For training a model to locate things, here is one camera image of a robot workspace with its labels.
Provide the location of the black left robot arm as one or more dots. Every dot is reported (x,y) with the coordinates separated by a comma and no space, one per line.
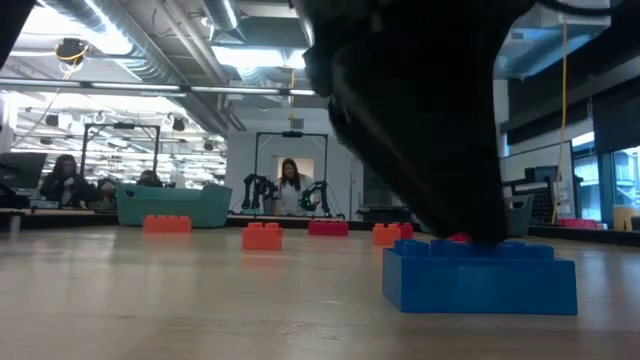
(12,25)

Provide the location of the black background robot arm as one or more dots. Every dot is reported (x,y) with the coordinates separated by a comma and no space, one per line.
(255,192)
(315,197)

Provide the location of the long LED light bar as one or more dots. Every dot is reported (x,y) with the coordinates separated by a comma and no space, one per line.
(150,86)

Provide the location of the black pegboard rack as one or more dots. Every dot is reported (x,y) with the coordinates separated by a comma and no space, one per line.
(542,200)

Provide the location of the teal plastic bin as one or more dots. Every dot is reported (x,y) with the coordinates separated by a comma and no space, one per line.
(175,205)

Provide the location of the grey-green plastic bin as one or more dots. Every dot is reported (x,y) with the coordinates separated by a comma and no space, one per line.
(520,215)

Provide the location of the long orange toy block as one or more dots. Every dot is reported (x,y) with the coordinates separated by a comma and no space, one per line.
(167,223)

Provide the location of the long red toy block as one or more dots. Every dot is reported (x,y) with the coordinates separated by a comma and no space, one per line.
(328,228)

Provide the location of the dark monitor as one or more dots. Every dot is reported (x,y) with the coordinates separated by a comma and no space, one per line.
(22,170)

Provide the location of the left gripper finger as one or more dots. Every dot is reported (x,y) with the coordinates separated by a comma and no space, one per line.
(450,190)

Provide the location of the pale yellow container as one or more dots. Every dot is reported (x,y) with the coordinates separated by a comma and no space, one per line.
(626,218)

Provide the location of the small red toy block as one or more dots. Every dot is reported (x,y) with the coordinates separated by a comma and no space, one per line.
(460,238)
(407,230)

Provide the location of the whiteboard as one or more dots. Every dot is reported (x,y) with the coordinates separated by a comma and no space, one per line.
(510,170)

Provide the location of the small orange toy block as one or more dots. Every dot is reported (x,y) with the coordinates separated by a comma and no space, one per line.
(386,235)
(262,237)

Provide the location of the red storage bin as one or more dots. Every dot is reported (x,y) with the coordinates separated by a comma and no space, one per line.
(577,223)

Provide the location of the black gantry frame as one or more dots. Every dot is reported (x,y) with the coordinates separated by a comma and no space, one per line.
(120,126)
(291,134)

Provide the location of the long blue toy block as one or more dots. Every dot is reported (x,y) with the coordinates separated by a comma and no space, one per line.
(480,280)

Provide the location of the black aluminium table frame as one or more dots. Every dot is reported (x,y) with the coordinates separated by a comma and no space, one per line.
(50,220)

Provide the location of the large rectangular ventilation duct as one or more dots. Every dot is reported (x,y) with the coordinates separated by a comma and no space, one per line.
(550,50)

